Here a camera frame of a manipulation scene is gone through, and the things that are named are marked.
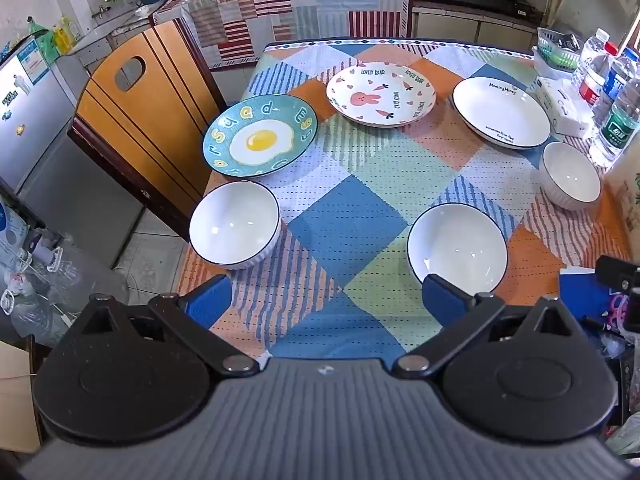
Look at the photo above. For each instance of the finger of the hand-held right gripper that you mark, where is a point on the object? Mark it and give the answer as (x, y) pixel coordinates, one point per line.
(617, 272)

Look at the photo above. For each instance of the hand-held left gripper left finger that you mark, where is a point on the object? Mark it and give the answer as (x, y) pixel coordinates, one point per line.
(210, 302)

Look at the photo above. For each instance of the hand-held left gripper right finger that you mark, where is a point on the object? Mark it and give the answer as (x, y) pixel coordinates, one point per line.
(445, 302)

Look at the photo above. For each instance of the white ribbed bowl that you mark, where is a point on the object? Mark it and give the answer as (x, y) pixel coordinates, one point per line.
(235, 230)
(570, 175)
(457, 247)

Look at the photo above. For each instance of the blue fried egg plate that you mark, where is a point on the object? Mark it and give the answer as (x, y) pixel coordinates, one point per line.
(260, 135)

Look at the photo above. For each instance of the white plate with black rim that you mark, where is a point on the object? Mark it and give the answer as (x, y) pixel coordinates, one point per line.
(500, 112)

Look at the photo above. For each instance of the white pink bunny plate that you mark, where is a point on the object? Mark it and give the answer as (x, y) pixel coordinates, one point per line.
(380, 97)

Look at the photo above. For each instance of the blue box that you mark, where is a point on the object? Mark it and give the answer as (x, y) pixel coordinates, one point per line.
(580, 292)

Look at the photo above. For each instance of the clear rice bag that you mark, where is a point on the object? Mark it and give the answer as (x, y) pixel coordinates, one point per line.
(625, 200)

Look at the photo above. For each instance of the checked colourful tablecloth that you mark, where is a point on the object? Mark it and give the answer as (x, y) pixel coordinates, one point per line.
(350, 200)

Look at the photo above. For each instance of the green label water bottle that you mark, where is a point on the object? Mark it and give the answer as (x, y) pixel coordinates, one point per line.
(617, 130)

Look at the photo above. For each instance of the white tissue pack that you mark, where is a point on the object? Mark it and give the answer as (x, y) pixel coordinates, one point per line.
(560, 107)

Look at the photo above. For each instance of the wooden chair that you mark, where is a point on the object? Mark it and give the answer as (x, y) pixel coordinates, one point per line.
(150, 125)

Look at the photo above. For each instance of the red cap water bottle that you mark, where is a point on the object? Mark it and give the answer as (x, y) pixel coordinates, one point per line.
(597, 85)

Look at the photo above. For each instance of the blue cap water bottle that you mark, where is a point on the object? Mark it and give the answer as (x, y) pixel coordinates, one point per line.
(620, 80)

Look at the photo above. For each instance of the cardboard box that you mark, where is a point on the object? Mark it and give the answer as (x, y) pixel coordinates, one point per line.
(17, 395)

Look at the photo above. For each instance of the white cap water bottle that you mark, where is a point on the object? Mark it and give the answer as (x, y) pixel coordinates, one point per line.
(592, 52)

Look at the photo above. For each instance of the white green plastic basket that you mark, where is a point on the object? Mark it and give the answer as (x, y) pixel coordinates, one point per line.
(550, 52)

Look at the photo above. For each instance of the black item in basket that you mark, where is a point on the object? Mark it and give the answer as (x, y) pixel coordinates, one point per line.
(569, 42)

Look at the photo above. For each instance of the silver fridge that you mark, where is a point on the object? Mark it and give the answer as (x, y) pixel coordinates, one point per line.
(45, 135)

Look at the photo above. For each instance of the beige kitchen cabinet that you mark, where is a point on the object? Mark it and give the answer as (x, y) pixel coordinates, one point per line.
(470, 30)

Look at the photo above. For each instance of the striped patchwork counter cloth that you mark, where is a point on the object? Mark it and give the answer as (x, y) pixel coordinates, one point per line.
(300, 15)

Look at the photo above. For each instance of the yellow plastic bottle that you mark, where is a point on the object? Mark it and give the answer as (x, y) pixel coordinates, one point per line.
(67, 35)

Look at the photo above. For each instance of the metal faucet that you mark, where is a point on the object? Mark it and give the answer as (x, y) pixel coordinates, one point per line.
(102, 11)

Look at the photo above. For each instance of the green plastic bottle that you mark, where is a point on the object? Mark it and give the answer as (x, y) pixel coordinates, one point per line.
(42, 40)

